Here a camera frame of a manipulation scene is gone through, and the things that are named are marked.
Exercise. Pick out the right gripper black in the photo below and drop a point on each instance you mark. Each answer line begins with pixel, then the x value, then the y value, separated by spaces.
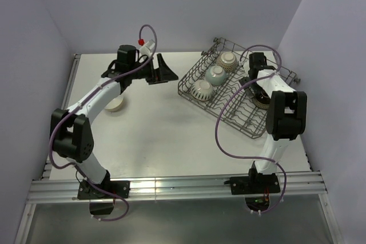
pixel 255 88

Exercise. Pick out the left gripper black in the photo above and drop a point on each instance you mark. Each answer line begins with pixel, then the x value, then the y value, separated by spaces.
pixel 162 74

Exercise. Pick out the brown beige bowl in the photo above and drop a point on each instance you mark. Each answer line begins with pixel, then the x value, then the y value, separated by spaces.
pixel 261 100

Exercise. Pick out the white bowl striped outside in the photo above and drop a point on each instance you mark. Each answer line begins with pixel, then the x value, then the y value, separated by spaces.
pixel 202 90

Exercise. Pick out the red patterned bowl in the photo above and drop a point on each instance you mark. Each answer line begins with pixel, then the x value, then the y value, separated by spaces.
pixel 227 61

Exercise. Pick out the light green bowl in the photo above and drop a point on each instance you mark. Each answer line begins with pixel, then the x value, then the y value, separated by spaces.
pixel 215 75

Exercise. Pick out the plain white bowl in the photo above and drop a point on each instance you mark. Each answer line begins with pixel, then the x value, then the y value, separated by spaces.
pixel 115 105

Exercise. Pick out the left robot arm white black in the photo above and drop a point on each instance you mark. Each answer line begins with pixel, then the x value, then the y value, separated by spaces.
pixel 71 133

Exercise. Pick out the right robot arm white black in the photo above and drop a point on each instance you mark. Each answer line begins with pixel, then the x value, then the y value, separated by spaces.
pixel 286 114

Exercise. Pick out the grey wire dish rack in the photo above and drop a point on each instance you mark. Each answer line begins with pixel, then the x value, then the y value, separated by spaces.
pixel 241 114

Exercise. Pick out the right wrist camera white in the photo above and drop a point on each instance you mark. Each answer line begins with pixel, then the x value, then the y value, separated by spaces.
pixel 245 66

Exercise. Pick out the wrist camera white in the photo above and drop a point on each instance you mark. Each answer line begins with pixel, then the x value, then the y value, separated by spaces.
pixel 147 48
pixel 245 66

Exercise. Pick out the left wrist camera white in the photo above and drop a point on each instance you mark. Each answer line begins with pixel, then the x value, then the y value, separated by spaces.
pixel 147 48

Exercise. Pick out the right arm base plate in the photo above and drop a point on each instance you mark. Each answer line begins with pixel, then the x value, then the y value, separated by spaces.
pixel 258 184

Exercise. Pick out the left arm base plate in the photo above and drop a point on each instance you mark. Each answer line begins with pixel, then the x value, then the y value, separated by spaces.
pixel 123 188

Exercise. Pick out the aluminium rail frame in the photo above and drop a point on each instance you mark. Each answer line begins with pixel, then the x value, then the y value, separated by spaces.
pixel 177 161

